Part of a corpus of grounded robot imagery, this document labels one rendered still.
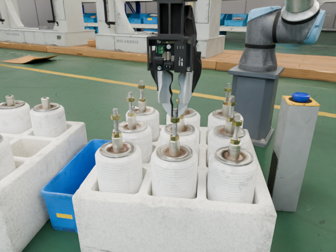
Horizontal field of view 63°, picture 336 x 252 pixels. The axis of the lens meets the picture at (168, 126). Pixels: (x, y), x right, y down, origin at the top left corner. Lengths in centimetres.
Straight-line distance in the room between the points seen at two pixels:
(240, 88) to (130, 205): 74
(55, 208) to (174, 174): 34
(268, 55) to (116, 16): 261
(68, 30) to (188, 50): 358
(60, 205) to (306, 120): 63
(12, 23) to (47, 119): 429
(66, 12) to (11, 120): 315
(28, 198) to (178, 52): 50
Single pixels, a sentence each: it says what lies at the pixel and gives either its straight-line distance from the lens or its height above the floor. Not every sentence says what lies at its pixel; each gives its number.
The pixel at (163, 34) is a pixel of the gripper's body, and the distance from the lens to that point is 43.
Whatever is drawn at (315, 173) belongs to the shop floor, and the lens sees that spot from 108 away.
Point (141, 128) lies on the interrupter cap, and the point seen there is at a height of 25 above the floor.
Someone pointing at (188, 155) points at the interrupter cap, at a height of 25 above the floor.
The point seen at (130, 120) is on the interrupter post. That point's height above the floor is 27.
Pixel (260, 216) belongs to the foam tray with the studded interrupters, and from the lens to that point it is 55.
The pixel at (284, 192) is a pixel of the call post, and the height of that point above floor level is 6.
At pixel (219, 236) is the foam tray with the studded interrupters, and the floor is 12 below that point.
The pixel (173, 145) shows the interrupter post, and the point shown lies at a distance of 54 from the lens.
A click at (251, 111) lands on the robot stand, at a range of 115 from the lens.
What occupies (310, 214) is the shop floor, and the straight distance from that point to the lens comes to 88.
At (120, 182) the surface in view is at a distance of 56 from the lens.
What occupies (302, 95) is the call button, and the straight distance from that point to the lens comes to 73.
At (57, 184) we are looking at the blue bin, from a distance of 79.
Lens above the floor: 52
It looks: 23 degrees down
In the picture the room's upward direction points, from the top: straight up
